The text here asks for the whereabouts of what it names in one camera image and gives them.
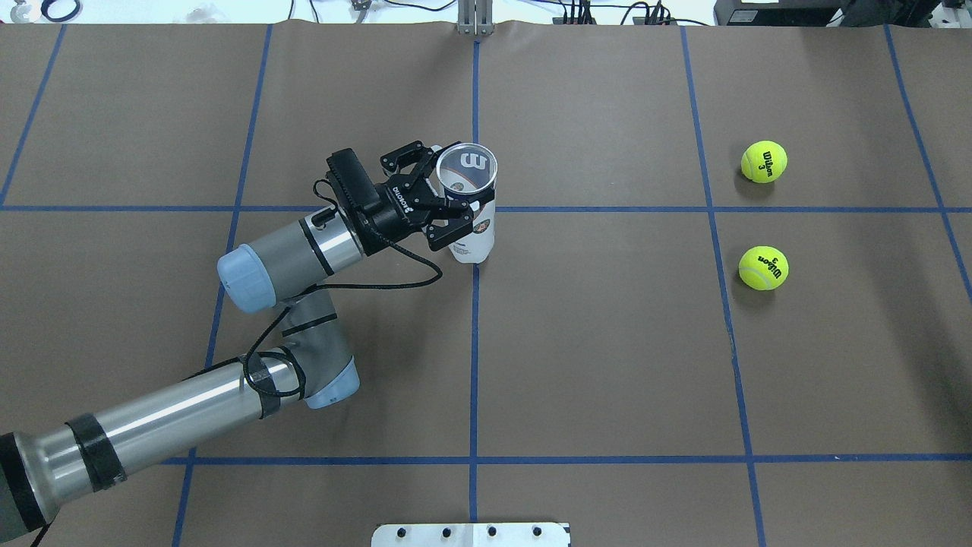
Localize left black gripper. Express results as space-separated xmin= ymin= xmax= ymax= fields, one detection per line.
xmin=357 ymin=140 xmax=477 ymax=255

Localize clear tennis ball can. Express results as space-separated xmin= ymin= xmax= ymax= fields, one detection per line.
xmin=435 ymin=142 xmax=499 ymax=264

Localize silver camera post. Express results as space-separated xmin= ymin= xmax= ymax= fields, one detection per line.
xmin=456 ymin=0 xmax=495 ymax=38

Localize background cables on desk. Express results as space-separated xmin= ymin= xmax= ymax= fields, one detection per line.
xmin=551 ymin=0 xmax=715 ymax=27

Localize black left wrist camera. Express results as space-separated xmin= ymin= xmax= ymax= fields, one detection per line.
xmin=327 ymin=148 xmax=382 ymax=215

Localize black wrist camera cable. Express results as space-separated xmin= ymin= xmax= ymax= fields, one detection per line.
xmin=182 ymin=179 xmax=444 ymax=400

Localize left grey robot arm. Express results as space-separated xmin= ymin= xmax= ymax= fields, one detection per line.
xmin=2 ymin=141 xmax=475 ymax=542

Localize white metal base plate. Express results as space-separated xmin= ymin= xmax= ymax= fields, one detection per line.
xmin=371 ymin=522 xmax=573 ymax=546

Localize black box on desk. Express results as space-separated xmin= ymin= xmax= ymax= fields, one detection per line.
xmin=712 ymin=1 xmax=841 ymax=27

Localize yellow tennis ball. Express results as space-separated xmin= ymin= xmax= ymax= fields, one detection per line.
xmin=740 ymin=140 xmax=788 ymax=184
xmin=738 ymin=245 xmax=791 ymax=291

